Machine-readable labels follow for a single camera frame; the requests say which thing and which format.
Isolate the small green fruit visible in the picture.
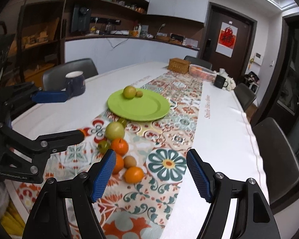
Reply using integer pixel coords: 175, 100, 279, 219
98, 140, 111, 154
118, 118, 127, 128

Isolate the large green apple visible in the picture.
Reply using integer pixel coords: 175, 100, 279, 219
105, 122, 125, 141

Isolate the orange with stem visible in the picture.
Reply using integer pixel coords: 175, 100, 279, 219
111, 138, 129, 156

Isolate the grey chair left side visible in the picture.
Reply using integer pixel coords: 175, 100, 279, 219
42, 58, 98, 91

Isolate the dark blue mug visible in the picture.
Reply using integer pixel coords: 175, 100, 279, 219
65, 71, 86, 98

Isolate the yellow-green pear on plate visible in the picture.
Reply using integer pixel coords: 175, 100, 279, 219
123, 86, 137, 99

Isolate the black coffee machine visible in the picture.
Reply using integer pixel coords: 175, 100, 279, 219
71, 7, 91, 33

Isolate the small brown kiwi on plate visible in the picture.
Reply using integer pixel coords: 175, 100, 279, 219
136, 91, 143, 98

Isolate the green plate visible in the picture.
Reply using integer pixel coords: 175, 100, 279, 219
107, 88, 170, 122

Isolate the patterned table runner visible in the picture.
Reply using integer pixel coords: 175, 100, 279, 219
13, 68, 203, 238

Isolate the woven wicker box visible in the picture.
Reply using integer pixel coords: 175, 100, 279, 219
168, 58, 190, 74

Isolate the grey chair right far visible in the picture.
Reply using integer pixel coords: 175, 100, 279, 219
233, 83, 256, 111

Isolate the white plush toy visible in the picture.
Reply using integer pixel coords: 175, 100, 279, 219
216, 68, 236, 91

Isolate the grey chair far end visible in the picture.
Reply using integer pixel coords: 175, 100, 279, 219
184, 56, 212, 70

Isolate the black mug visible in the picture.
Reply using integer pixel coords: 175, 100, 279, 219
214, 75, 228, 89

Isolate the dark wooden door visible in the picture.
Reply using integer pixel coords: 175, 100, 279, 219
199, 2, 257, 80

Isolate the red calendar poster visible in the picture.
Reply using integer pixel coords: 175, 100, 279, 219
215, 22, 238, 58

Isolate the pink wire fruit basket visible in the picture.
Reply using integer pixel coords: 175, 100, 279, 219
189, 64, 216, 82

